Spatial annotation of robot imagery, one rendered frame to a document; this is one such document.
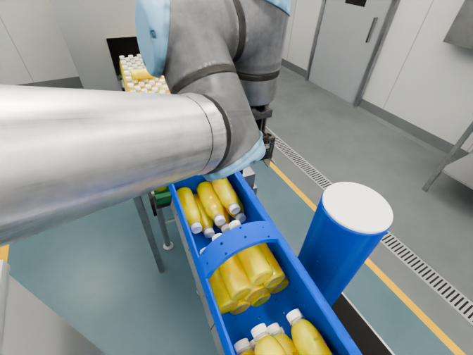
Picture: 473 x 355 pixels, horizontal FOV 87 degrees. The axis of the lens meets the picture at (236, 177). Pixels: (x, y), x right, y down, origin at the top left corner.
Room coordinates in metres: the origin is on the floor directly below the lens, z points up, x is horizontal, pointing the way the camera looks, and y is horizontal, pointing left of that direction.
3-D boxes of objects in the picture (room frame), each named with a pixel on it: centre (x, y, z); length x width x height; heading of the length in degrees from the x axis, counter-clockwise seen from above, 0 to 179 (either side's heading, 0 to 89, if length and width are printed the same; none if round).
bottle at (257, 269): (0.40, -0.04, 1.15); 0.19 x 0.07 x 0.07; 25
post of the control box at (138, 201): (0.91, 0.53, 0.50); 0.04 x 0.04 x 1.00; 25
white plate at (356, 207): (0.71, -0.50, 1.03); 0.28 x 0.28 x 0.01
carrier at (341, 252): (0.71, -0.50, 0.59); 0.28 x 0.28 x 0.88
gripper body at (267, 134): (0.43, -0.02, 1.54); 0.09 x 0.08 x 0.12; 26
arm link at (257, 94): (0.44, -0.02, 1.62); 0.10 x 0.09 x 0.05; 116
